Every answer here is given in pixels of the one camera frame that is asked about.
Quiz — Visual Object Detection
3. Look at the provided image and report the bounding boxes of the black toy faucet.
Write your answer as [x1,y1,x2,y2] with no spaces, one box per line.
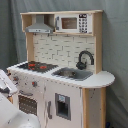
[76,50,94,70]

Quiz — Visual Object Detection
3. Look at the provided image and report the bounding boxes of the grey range hood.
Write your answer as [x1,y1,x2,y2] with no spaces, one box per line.
[25,15,54,34]

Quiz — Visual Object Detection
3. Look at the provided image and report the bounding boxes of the red right stove knob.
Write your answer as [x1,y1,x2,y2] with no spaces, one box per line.
[32,81,37,87]

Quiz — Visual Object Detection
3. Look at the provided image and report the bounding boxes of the toy oven door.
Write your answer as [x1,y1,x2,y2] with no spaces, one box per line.
[18,90,37,115]

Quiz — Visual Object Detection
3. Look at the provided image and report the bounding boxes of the white toy microwave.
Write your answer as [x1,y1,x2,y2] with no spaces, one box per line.
[55,14,93,34]

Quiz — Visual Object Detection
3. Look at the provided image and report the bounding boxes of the white cabinet door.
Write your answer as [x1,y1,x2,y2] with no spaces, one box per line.
[45,81,81,128]

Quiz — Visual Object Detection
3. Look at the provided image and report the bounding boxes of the wooden toy kitchen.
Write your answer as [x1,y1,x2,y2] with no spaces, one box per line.
[8,10,115,128]

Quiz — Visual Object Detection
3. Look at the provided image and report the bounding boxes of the red stove knob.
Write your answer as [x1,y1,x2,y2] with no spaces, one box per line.
[32,81,37,87]
[13,76,19,81]

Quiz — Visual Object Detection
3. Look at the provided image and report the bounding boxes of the grey curtain backdrop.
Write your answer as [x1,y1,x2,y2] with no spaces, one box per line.
[0,0,128,128]

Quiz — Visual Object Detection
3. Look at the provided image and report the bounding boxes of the black stovetop red burners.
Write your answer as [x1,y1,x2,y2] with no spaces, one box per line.
[20,61,56,73]

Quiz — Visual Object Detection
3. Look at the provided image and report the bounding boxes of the grey toy sink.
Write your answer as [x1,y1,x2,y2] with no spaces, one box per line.
[52,67,92,81]

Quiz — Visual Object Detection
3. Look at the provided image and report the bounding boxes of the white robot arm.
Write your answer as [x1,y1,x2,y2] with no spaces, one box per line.
[0,69,41,128]

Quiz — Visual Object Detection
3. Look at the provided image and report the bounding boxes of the red left stove knob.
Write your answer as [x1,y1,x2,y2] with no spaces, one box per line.
[13,76,19,81]

